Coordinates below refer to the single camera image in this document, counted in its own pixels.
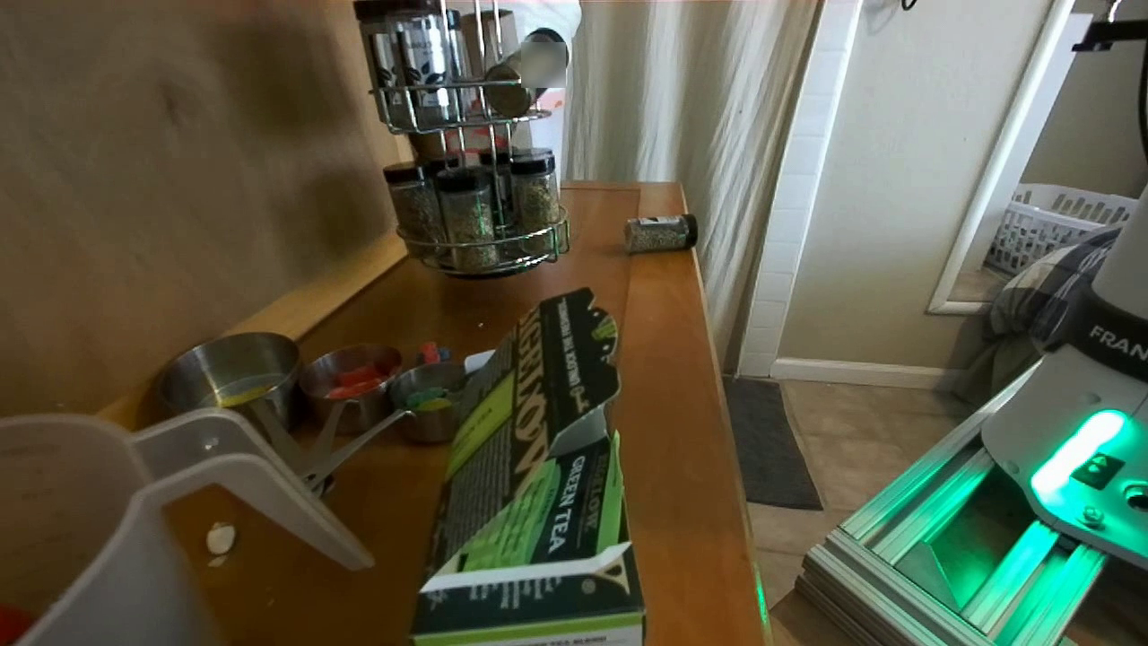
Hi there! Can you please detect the aluminium extrusion robot stand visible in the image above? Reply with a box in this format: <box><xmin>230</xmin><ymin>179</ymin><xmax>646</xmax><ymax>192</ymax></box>
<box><xmin>798</xmin><ymin>355</ymin><xmax>1148</xmax><ymax>646</ymax></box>

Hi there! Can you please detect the small brown object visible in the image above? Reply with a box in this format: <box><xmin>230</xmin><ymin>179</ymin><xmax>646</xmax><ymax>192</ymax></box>
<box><xmin>295</xmin><ymin>345</ymin><xmax>408</xmax><ymax>477</ymax></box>

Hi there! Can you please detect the white plastic jug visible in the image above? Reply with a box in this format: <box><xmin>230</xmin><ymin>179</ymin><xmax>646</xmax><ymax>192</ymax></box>
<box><xmin>0</xmin><ymin>409</ymin><xmax>381</xmax><ymax>646</ymax></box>

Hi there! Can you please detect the black overhead mount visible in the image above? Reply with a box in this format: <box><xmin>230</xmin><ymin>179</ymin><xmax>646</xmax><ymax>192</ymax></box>
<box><xmin>1069</xmin><ymin>0</ymin><xmax>1148</xmax><ymax>53</ymax></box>

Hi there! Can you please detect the loose glass spice jar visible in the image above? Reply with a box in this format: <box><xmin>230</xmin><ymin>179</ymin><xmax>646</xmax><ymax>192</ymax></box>
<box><xmin>620</xmin><ymin>210</ymin><xmax>700</xmax><ymax>259</ymax></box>

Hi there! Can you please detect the large steel measuring cup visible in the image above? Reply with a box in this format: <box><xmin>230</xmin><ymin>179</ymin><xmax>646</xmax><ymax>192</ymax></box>
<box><xmin>158</xmin><ymin>331</ymin><xmax>330</xmax><ymax>483</ymax></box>

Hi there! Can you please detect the dark door mat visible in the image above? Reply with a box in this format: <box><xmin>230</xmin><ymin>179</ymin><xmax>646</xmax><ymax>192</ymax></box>
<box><xmin>723</xmin><ymin>373</ymin><xmax>824</xmax><ymax>512</ymax></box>

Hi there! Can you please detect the green tea box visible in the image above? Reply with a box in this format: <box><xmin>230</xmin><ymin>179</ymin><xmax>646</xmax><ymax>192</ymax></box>
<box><xmin>408</xmin><ymin>282</ymin><xmax>650</xmax><ymax>646</ymax></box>

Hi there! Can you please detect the large plywood board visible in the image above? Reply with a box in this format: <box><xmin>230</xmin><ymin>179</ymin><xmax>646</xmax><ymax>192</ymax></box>
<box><xmin>0</xmin><ymin>0</ymin><xmax>416</xmax><ymax>422</ymax></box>

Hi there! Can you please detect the grey plaid cloth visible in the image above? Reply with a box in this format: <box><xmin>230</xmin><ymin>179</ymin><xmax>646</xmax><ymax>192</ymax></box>
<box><xmin>950</xmin><ymin>227</ymin><xmax>1128</xmax><ymax>404</ymax></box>

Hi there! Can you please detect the small steel measuring cup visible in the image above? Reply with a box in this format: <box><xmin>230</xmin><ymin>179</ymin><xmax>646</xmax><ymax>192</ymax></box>
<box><xmin>387</xmin><ymin>355</ymin><xmax>475</xmax><ymax>448</ymax></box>

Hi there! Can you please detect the white laundry basket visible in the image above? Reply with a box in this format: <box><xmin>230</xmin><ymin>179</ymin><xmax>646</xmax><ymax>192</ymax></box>
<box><xmin>980</xmin><ymin>179</ymin><xmax>1148</xmax><ymax>282</ymax></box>

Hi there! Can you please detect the white door frame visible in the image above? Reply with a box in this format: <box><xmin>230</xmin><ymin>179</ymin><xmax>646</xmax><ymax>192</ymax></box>
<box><xmin>732</xmin><ymin>0</ymin><xmax>869</xmax><ymax>384</ymax></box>

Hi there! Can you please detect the beige curtain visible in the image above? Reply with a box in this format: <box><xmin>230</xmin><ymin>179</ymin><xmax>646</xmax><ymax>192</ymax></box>
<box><xmin>573</xmin><ymin>0</ymin><xmax>829</xmax><ymax>365</ymax></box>

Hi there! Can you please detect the tilted silver-capped spice jar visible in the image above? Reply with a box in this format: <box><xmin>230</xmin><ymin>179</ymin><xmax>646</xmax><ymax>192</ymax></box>
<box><xmin>480</xmin><ymin>26</ymin><xmax>573</xmax><ymax>122</ymax></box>

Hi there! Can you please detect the circular wire spice rack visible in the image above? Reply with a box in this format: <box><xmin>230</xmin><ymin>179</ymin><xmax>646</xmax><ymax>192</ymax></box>
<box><xmin>353</xmin><ymin>0</ymin><xmax>573</xmax><ymax>282</ymax></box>

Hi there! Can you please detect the wooden pine dresser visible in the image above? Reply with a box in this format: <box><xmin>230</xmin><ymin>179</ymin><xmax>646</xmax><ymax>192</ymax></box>
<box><xmin>102</xmin><ymin>179</ymin><xmax>770</xmax><ymax>646</ymax></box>

